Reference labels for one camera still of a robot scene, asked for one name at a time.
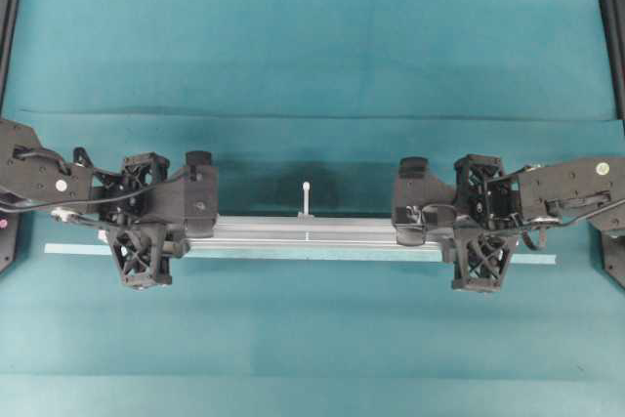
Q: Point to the large aluminium extrusion rail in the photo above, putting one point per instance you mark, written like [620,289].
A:
[321,232]

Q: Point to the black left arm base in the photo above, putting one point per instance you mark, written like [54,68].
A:
[10,224]

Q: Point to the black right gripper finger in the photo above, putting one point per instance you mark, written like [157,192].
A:
[448,248]
[423,204]

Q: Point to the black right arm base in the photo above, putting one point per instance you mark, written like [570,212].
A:
[611,229]

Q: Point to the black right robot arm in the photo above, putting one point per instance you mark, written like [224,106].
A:
[535,199]

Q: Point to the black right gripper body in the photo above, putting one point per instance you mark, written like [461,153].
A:
[484,254]

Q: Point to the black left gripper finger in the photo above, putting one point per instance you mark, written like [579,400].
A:
[175,249]
[194,196]

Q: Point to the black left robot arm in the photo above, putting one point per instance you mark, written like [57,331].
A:
[35,178]

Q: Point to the light green tape strip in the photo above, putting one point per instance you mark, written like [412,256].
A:
[369,254]

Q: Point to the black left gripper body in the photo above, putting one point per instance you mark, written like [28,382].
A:
[135,218]

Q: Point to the white middle cable tie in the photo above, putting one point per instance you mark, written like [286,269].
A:
[305,211]

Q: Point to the black right frame post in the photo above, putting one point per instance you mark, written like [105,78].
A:
[612,12]

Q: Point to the black frame post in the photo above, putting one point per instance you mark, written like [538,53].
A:
[8,18]
[612,12]

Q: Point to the black left frame post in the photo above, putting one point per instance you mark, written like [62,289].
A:
[8,18]

